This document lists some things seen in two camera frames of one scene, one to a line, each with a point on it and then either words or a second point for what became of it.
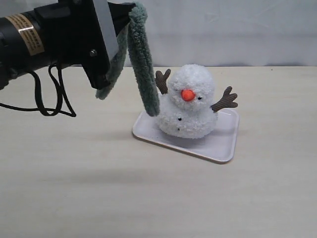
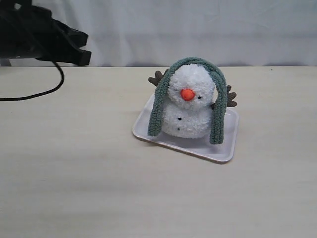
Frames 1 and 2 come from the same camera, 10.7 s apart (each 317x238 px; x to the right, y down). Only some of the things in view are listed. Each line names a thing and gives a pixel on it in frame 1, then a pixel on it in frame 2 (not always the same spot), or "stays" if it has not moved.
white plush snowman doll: x=185 y=98 stays
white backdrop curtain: x=190 y=33 stays
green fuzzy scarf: x=133 y=36 → x=219 y=105
